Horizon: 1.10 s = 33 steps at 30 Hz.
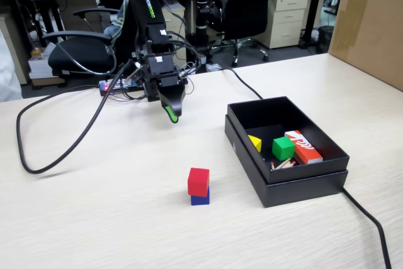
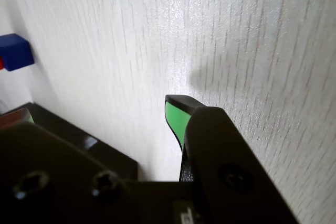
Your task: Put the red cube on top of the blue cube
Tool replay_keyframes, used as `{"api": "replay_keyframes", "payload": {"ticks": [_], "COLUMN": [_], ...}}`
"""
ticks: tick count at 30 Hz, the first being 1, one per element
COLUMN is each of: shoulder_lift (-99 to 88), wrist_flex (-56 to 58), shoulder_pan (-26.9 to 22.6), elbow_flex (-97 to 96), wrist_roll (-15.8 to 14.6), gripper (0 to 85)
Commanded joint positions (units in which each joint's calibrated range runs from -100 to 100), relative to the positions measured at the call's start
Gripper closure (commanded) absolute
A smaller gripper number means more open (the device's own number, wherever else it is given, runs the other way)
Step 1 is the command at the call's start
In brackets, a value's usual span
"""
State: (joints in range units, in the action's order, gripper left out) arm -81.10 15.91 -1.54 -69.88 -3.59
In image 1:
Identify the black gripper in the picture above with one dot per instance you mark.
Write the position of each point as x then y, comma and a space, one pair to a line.
160, 67

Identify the red cube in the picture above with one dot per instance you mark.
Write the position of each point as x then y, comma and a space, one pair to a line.
198, 180

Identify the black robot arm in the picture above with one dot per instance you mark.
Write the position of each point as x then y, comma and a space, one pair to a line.
148, 7

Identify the blue cube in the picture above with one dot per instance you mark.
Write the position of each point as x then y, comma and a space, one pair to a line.
200, 200

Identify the green cube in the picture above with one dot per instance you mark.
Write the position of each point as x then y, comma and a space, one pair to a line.
282, 149

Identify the controller board with red light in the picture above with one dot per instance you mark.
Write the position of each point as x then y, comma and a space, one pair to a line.
108, 87

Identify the yellow block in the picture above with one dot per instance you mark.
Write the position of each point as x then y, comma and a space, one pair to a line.
256, 143

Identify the black monitor stand pole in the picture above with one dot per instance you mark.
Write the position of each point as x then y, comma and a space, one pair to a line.
202, 7

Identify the black office chair with armrests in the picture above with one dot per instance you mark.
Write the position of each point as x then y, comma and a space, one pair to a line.
82, 56

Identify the black mesh office chair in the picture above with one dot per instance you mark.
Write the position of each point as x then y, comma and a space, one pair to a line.
245, 7

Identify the stack of white boxes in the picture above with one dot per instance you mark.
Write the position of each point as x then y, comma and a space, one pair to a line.
39, 67

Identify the cream drawer cabinet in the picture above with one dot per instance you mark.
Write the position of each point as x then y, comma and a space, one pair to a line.
285, 20

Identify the red and white matchbox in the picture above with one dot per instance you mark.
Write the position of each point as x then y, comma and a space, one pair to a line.
303, 147

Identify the black cardboard box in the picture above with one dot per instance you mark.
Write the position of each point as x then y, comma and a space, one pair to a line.
299, 173

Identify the black open box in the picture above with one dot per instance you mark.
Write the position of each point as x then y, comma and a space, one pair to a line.
302, 191

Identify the black waste bin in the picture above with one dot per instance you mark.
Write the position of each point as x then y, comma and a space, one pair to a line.
325, 39

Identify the white cloth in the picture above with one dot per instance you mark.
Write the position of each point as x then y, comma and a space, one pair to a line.
7, 70

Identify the large brown cardboard box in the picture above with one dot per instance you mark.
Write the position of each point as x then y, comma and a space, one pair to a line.
368, 29

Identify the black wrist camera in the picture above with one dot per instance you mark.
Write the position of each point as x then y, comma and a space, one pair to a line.
137, 77

